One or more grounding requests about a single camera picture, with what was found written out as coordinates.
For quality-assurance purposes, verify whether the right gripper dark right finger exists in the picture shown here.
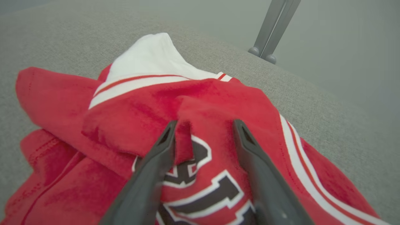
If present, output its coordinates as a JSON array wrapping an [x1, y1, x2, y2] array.
[[233, 119, 314, 225]]

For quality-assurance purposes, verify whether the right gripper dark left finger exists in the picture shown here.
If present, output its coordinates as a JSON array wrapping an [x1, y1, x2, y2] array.
[[99, 120, 178, 225]]

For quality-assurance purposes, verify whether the red white-sleeved basketball jersey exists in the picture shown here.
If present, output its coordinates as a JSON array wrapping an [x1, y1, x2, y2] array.
[[0, 32, 392, 225]]

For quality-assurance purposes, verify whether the grey metal partition post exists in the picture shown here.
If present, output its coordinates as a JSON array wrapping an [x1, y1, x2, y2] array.
[[262, 0, 302, 65], [248, 0, 287, 57]]

